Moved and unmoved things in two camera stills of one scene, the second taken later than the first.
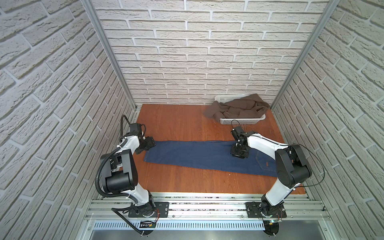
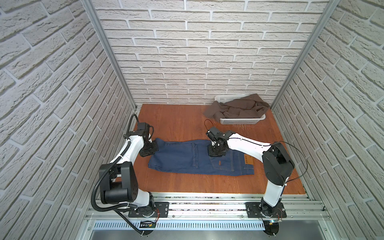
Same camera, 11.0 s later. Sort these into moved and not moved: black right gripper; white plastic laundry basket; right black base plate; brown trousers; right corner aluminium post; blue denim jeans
Moved: black right gripper; blue denim jeans
Not moved: right black base plate; brown trousers; right corner aluminium post; white plastic laundry basket
